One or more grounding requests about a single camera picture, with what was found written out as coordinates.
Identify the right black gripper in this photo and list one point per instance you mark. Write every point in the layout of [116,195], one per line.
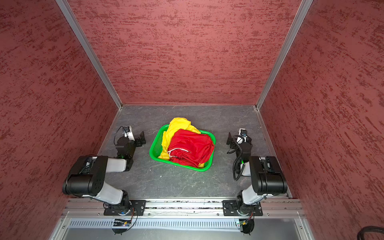
[231,140]

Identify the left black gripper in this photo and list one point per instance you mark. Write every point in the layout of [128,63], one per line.
[139,139]

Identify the green plastic basket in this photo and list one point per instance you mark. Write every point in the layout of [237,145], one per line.
[156,150]

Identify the red shorts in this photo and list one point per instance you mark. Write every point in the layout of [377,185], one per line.
[190,149]

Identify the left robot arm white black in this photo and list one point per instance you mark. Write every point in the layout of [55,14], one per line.
[86,178]

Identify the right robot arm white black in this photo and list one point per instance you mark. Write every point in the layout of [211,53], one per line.
[267,178]

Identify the yellow shorts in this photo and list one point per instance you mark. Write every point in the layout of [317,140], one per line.
[175,125]

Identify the right small circuit board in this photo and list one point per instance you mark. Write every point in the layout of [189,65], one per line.
[246,227]

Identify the small circuit board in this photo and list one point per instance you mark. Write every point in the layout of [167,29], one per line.
[121,223]
[246,227]

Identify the left small circuit board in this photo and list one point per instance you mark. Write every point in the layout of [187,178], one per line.
[121,223]

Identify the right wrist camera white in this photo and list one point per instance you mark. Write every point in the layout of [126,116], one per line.
[243,133]

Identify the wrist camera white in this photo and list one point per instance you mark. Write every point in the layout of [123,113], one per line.
[243,133]
[127,132]

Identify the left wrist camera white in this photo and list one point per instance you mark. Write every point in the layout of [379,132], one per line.
[127,132]

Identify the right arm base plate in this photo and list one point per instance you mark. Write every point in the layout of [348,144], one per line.
[231,207]

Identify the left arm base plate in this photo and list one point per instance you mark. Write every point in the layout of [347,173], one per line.
[134,207]

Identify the aluminium mounting rail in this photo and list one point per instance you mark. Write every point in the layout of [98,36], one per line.
[273,208]

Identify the slotted cable duct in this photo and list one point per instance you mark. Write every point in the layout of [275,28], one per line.
[168,224]

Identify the right aluminium corner post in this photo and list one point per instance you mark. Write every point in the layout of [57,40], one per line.
[291,35]

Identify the aluminium corner post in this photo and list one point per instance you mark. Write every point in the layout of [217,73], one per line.
[291,35]
[79,33]

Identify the left aluminium corner post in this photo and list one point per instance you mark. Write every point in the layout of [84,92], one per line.
[79,33]

